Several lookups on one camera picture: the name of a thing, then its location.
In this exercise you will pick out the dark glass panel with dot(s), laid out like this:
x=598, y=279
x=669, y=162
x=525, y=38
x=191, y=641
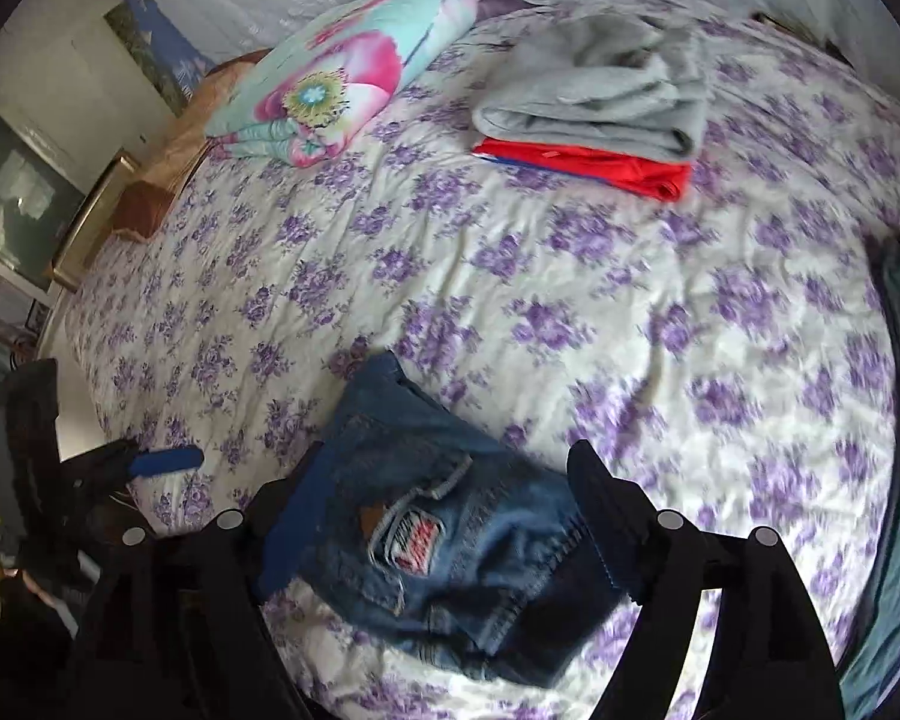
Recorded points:
x=15, y=195

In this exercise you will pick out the folded grey garment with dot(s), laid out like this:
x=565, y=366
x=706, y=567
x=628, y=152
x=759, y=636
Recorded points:
x=592, y=97

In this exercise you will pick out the folded floral quilt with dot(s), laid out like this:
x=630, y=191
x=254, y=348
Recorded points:
x=330, y=67

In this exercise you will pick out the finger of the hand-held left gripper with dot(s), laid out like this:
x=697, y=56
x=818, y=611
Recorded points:
x=165, y=463

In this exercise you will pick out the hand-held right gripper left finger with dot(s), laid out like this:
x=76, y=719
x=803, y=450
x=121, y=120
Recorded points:
x=289, y=540

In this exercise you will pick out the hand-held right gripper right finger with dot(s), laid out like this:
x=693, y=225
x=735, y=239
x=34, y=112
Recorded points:
x=607, y=517

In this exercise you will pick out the blue denim jeans pants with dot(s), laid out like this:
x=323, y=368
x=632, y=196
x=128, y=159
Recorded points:
x=450, y=525

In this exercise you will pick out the blue wall poster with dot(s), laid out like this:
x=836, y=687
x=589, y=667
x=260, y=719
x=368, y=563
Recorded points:
x=157, y=30

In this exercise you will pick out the purple floral bedsheet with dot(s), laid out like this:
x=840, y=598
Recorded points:
x=645, y=315

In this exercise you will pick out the gold picture frame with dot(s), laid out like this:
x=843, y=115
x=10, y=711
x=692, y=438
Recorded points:
x=94, y=229

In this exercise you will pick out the folded red garment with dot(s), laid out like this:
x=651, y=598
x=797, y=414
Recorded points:
x=607, y=169

